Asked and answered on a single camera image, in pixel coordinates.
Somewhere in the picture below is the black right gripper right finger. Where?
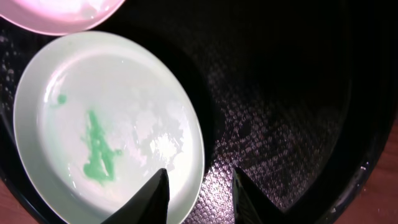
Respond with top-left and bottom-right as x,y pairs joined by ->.
232,167 -> 285,224

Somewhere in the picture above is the turquoise plate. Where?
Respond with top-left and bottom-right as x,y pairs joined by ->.
13,31 -> 205,223

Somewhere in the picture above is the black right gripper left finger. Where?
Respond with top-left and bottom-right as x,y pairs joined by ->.
101,168 -> 170,224

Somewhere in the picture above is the round black tray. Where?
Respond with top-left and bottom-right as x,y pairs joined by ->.
1,0 -> 397,223

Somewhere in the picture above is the white plate with green smear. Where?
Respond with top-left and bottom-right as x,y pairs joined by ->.
1,0 -> 124,36

